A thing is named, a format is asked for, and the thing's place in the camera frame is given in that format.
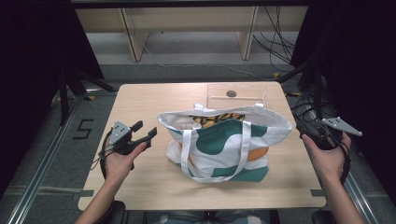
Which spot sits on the yellow floor tape piece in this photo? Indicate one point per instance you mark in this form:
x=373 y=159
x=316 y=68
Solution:
x=90 y=97
x=276 y=75

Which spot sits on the grey floor tape strip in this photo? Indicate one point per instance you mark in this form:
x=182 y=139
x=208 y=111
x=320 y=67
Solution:
x=46 y=189

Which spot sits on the black curtain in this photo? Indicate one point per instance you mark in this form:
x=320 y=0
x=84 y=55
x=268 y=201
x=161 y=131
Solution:
x=358 y=62
x=31 y=77

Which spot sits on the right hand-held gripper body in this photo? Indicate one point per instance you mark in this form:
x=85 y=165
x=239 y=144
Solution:
x=330 y=130

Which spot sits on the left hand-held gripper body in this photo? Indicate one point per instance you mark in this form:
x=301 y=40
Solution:
x=120 y=132

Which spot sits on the person's left hand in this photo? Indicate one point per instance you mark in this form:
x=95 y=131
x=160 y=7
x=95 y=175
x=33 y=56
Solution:
x=118 y=166

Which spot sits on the white green orange tote bag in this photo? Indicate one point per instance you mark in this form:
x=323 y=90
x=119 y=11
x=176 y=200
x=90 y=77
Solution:
x=218 y=149

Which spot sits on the aluminium floor rail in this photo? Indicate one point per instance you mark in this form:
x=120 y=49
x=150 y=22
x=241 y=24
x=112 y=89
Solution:
x=362 y=202
x=37 y=180

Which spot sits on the clear plastic bin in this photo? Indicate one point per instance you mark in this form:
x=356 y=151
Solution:
x=246 y=90

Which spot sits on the black chair armrest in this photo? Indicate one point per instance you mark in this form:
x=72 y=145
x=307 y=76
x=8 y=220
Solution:
x=322 y=217
x=116 y=213

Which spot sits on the dark round disc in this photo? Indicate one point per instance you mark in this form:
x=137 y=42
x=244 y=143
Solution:
x=231 y=93

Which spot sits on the beige wooden desk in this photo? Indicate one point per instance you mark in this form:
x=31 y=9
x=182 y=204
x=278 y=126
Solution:
x=186 y=18

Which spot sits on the person's right hand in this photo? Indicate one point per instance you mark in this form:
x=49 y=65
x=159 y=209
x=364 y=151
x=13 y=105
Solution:
x=330 y=165

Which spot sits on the yellow black striped chips bag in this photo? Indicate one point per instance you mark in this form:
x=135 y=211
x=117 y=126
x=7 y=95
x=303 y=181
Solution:
x=214 y=119

